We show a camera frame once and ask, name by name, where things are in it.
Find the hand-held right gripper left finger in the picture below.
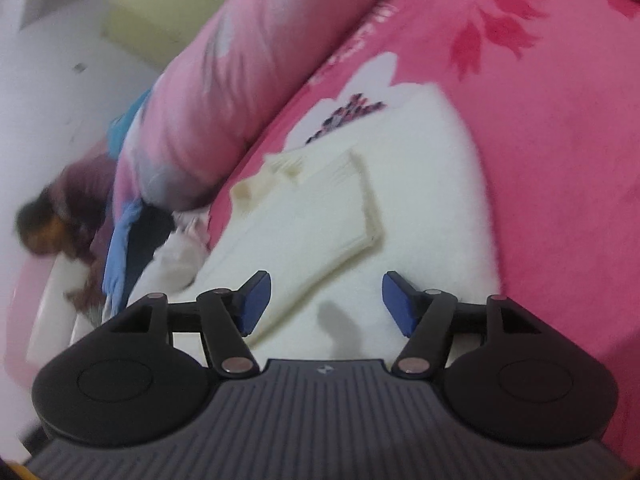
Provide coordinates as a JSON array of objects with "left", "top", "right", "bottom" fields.
[{"left": 110, "top": 270, "right": 273, "bottom": 377}]

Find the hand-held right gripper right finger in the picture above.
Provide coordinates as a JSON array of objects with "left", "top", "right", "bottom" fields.
[{"left": 381, "top": 270, "right": 543, "bottom": 380}]

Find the white knit sweater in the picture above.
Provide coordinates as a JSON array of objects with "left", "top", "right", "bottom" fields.
[{"left": 197, "top": 87, "right": 503, "bottom": 361}]

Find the pale pink white garment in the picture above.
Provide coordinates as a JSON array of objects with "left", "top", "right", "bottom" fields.
[{"left": 130, "top": 210, "right": 211, "bottom": 301}]

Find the black garment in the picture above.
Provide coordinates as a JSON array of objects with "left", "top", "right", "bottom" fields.
[{"left": 125, "top": 205, "right": 176, "bottom": 286}]

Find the white pink bed headboard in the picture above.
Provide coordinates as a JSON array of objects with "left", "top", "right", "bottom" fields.
[{"left": 2, "top": 255, "right": 96, "bottom": 386}]

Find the pink floral bed blanket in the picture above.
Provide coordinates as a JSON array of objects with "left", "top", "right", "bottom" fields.
[{"left": 205, "top": 0, "right": 640, "bottom": 461}]

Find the teal striped quilt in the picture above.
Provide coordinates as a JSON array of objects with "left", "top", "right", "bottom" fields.
[{"left": 107, "top": 89, "right": 153, "bottom": 156}]

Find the pink grey floral duvet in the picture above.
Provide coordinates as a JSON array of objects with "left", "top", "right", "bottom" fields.
[{"left": 110, "top": 0, "right": 401, "bottom": 211}]

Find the pale yellow wardrobe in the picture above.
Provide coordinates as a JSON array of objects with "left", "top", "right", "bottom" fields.
[{"left": 100, "top": 0, "right": 246, "bottom": 68}]

